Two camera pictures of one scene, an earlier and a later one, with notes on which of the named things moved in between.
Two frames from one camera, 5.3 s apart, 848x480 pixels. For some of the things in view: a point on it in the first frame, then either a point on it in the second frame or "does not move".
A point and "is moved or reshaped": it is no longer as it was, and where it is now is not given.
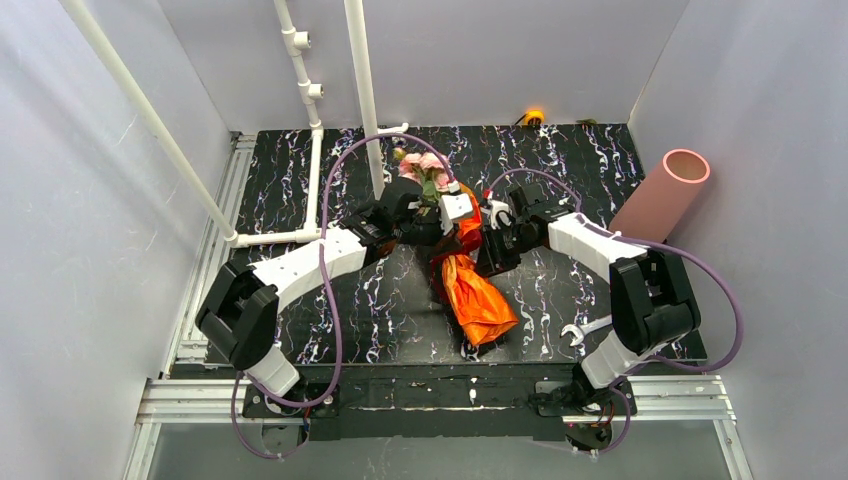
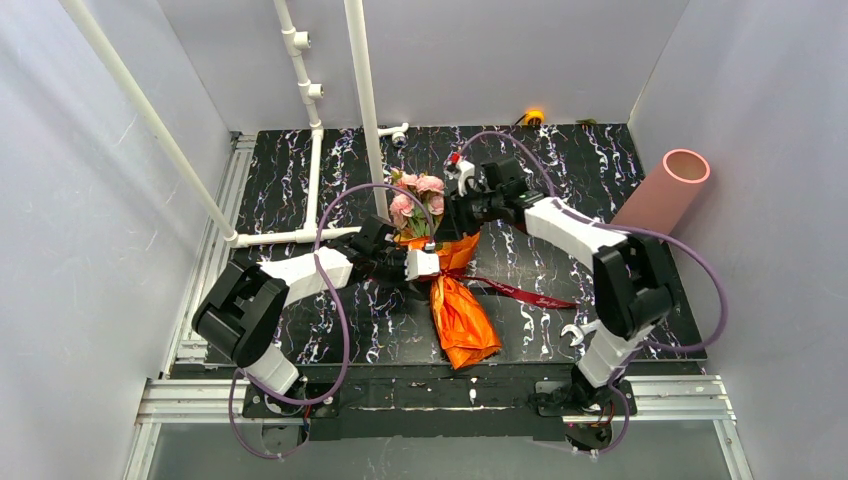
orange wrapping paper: x=481 y=310 is moved or reshaped
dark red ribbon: x=469 y=240 → x=513 y=290
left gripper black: x=424 y=228 → x=398 y=266
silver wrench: x=580 y=330 does not move
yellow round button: x=533 y=114 does not move
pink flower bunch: x=426 y=167 is moved or reshaped
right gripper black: x=499 y=250 → x=457 y=216
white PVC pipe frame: x=297 y=43 does not move
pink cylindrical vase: x=652 y=209 does not move
